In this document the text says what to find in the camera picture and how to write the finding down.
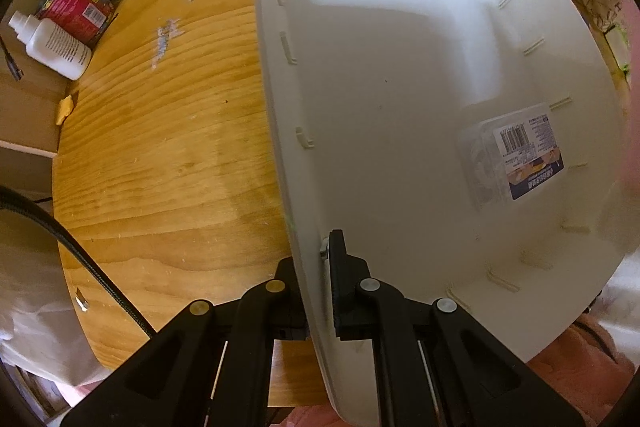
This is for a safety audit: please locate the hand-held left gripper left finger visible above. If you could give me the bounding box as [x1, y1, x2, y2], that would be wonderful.
[60, 256, 309, 427]

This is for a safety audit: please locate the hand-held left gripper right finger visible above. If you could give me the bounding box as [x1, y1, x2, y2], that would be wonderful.
[328, 229, 586, 427]

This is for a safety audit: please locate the white plastic bin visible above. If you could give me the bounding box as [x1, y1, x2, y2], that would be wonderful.
[248, 0, 630, 424]

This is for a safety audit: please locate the clear plastic box with label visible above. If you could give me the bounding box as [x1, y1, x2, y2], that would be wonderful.
[457, 103, 566, 210]

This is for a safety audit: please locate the white cloth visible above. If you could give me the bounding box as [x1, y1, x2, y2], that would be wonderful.
[0, 207, 108, 388]

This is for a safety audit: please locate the small yellow piece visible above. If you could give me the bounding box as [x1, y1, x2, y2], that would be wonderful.
[55, 95, 76, 126]

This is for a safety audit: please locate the white plastic bottle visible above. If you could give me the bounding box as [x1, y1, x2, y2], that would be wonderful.
[8, 11, 93, 81]

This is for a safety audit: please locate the red printed packet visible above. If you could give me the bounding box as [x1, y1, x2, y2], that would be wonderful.
[35, 0, 117, 48]

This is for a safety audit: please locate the black braided cable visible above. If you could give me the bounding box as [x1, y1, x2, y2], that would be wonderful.
[0, 184, 153, 338]

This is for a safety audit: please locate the thin black cable metal tip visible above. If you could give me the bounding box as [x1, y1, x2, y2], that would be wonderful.
[0, 37, 25, 82]

